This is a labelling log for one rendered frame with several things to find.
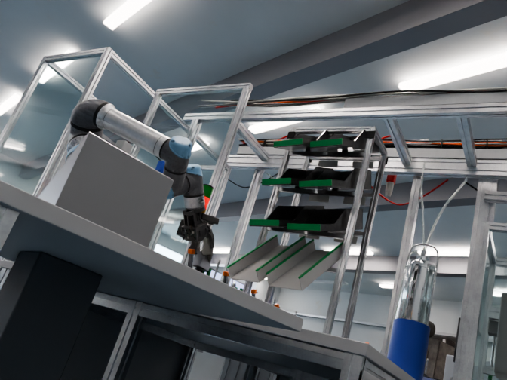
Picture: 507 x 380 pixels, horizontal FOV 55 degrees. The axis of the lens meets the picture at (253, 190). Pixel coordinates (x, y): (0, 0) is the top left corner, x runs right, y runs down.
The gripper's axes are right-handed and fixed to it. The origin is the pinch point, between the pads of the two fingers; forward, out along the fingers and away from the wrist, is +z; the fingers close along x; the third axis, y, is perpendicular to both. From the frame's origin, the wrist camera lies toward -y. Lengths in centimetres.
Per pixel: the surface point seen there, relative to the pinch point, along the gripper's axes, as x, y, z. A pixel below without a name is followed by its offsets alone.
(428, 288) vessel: 65, -71, 33
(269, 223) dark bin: 29.2, -0.7, -15.5
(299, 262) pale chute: 38.0, -3.9, -1.3
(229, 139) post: -18, -49, -37
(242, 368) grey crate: -76, -121, 142
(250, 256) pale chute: 21.6, 1.7, -3.4
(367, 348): 75, 35, 0
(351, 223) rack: 53, -15, -13
